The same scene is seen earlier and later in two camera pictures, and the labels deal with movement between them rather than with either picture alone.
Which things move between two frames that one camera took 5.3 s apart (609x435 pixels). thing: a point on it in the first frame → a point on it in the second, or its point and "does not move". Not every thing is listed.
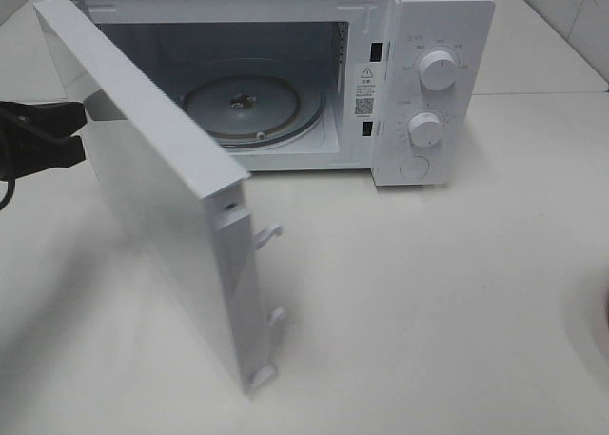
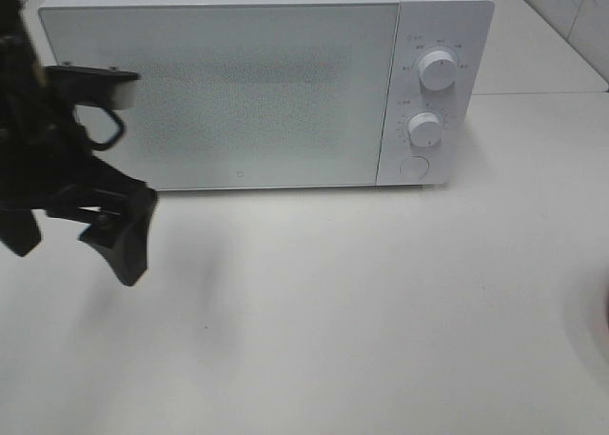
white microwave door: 180,185 → 231,96
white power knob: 438,70 does not move
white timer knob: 424,129 does not move
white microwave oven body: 394,75 does not move
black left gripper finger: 36,154 → 123,239
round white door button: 415,168 does not move
